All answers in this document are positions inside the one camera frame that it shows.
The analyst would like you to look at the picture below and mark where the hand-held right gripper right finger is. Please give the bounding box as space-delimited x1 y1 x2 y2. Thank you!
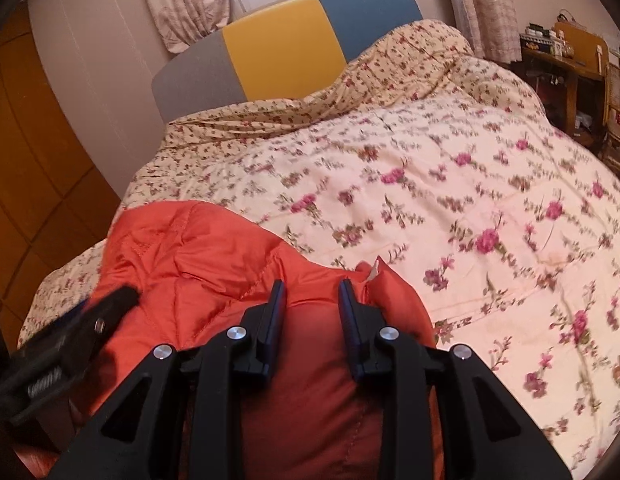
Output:
338 279 573 480

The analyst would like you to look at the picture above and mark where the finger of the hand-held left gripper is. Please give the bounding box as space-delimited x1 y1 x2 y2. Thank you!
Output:
0 284 142 427

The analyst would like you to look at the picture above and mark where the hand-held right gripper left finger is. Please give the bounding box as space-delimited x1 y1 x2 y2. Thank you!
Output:
50 279 287 480

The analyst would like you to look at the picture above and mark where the orange down jacket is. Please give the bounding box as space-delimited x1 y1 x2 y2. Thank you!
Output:
15 200 439 480

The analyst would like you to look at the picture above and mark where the pink-flowered cream quilt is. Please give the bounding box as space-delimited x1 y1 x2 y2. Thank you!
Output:
117 55 620 478

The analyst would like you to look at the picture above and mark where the wooden wardrobe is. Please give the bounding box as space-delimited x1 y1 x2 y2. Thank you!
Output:
0 1 122 357

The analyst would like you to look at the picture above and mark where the small-flowered beige bedspread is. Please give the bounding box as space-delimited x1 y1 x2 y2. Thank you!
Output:
17 18 546 352

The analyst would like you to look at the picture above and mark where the grey yellow blue headboard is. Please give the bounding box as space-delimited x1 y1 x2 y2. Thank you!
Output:
151 0 423 124

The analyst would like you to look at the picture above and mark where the wooden desk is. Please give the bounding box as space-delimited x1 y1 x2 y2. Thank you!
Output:
518 21 611 142

